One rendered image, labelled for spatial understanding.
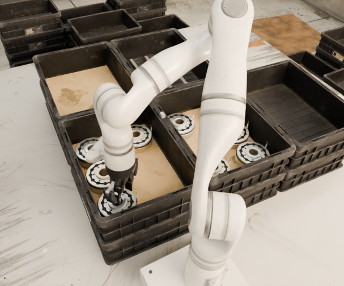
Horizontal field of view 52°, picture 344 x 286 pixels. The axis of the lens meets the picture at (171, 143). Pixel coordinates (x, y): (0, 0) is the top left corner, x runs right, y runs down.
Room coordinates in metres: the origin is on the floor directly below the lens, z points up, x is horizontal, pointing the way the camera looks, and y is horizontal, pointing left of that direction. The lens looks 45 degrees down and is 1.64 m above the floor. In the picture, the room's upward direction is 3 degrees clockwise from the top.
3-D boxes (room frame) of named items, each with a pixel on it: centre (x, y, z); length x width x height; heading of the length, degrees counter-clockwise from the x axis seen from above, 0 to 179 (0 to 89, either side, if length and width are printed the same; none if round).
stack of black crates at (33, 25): (2.24, 1.02, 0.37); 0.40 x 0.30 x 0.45; 121
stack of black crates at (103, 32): (2.11, 0.47, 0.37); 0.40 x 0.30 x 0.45; 121
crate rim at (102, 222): (0.68, 0.12, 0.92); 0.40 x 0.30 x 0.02; 28
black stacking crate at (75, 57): (1.03, 0.31, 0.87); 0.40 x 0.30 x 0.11; 28
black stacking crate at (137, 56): (1.17, 0.05, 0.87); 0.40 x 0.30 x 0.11; 28
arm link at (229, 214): (0.39, -0.10, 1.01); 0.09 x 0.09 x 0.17; 87
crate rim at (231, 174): (0.82, -0.14, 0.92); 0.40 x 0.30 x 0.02; 28
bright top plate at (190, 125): (0.88, -0.02, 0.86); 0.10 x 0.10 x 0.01
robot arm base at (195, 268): (0.40, -0.10, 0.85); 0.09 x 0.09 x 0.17; 42
